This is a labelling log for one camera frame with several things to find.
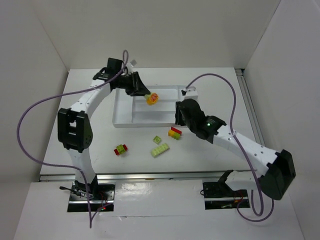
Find white divided sorting tray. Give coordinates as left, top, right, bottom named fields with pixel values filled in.
left=112, top=85, right=185, bottom=128

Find red yellow green lego stack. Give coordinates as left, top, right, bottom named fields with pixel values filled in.
left=168, top=127, right=182, bottom=140

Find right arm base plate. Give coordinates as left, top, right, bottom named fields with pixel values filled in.
left=200, top=182, right=251, bottom=210

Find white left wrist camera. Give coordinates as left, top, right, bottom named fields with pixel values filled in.
left=129, top=59, right=137, bottom=67

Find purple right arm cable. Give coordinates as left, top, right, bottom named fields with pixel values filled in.
left=186, top=73, right=274, bottom=223

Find red green lego cluster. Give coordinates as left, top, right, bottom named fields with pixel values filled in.
left=113, top=144, right=128, bottom=156

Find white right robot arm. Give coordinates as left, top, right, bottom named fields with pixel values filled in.
left=175, top=99, right=296, bottom=201

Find orange yellow lego piece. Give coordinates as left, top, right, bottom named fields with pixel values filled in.
left=144, top=92, right=159, bottom=106

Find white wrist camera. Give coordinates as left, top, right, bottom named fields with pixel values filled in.
left=129, top=59, right=137, bottom=67
left=181, top=86, right=199, bottom=101

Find small light green lego brick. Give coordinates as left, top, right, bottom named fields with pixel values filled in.
left=153, top=135, right=162, bottom=145

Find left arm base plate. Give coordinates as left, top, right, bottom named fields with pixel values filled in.
left=67, top=182, right=116, bottom=213

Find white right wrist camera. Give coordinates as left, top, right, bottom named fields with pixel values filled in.
left=181, top=86, right=199, bottom=101

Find aluminium rail right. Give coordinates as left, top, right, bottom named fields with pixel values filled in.
left=234, top=68, right=266, bottom=147

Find long light green lego brick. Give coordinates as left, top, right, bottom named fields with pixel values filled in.
left=150, top=143, right=170, bottom=158

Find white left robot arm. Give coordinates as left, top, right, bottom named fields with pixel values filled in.
left=57, top=68, right=151, bottom=195

